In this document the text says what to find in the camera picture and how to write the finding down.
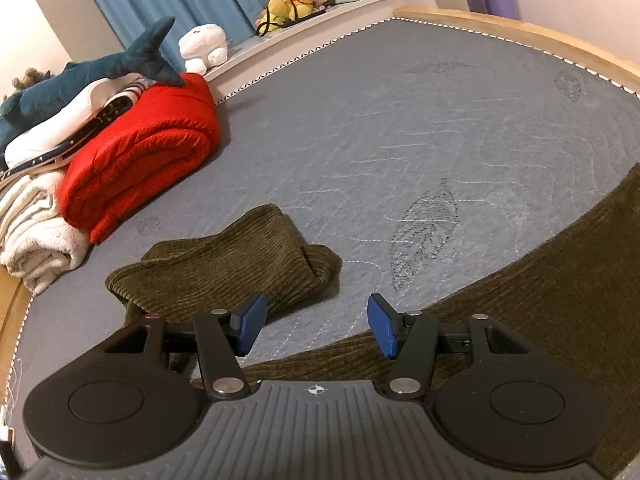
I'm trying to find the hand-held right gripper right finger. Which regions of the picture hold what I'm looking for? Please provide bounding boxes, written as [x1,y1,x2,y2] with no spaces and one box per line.
[366,294,531,401]

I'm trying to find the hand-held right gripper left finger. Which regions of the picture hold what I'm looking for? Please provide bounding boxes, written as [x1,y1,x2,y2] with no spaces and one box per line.
[102,292,268,403]

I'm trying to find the olive corduroy pants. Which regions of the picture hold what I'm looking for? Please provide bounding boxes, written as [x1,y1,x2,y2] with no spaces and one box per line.
[106,160,640,480]

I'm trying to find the grey quilted mattress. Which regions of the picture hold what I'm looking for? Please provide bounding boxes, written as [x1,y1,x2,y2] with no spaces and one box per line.
[0,17,640,480]

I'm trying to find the red folded quilt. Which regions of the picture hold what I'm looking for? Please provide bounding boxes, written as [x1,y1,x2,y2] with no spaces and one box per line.
[59,72,221,245]

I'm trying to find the white folded blanket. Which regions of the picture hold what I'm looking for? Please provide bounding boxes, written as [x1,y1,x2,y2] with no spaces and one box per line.
[0,170,90,293]

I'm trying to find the navy patterned cloth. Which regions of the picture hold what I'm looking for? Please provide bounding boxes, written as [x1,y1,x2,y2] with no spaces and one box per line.
[0,80,152,181]

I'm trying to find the white pillow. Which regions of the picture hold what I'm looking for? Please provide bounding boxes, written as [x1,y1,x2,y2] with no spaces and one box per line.
[5,77,136,167]

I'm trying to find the white seal plush toy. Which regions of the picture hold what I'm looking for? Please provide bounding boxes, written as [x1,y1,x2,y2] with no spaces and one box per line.
[178,24,231,75]

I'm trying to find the pile of plush toys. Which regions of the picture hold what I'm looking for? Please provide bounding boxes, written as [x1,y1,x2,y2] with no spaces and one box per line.
[204,0,426,106]

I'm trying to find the blue shark plush toy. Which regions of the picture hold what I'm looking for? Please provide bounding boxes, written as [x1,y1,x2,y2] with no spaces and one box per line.
[0,16,188,142]

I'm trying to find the brown curly plush toy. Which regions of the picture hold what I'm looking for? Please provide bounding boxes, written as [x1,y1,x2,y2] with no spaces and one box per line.
[10,67,54,93]

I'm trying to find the black cable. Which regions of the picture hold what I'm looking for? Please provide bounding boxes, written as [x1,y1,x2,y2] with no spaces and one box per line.
[256,0,313,37]

